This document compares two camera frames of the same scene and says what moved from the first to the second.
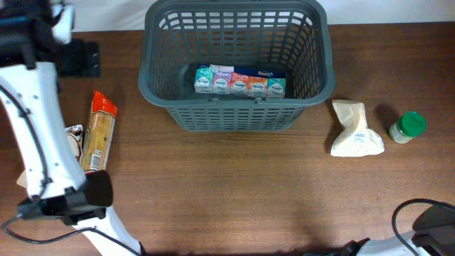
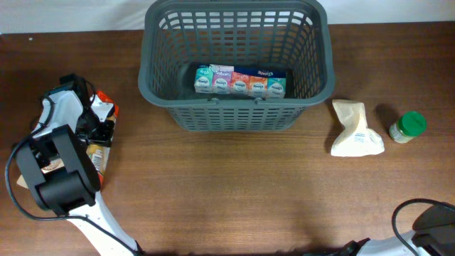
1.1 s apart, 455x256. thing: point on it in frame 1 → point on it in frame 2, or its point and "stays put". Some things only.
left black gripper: (82, 67) → (103, 136)
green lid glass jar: (409, 126) stays put
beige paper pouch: (355, 140) stays put
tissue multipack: (210, 78) stays put
